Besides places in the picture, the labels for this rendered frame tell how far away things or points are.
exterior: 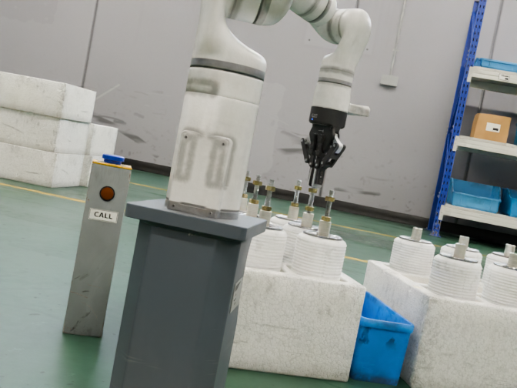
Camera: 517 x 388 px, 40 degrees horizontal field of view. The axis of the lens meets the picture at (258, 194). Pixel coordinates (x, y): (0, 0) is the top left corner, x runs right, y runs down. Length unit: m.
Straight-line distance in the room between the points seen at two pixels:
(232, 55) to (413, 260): 0.93
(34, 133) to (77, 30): 3.35
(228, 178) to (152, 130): 5.88
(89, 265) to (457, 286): 0.70
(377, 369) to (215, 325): 0.60
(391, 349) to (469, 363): 0.16
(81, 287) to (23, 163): 2.57
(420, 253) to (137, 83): 5.37
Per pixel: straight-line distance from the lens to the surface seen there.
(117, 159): 1.31
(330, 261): 1.32
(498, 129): 5.73
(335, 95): 1.43
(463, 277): 1.44
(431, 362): 1.42
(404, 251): 1.66
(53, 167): 3.80
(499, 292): 1.50
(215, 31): 0.84
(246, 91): 0.85
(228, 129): 0.84
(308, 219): 1.46
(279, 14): 0.87
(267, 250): 1.29
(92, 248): 1.31
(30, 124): 3.87
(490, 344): 1.46
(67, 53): 7.11
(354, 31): 1.44
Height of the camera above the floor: 0.39
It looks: 3 degrees down
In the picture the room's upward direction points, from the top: 11 degrees clockwise
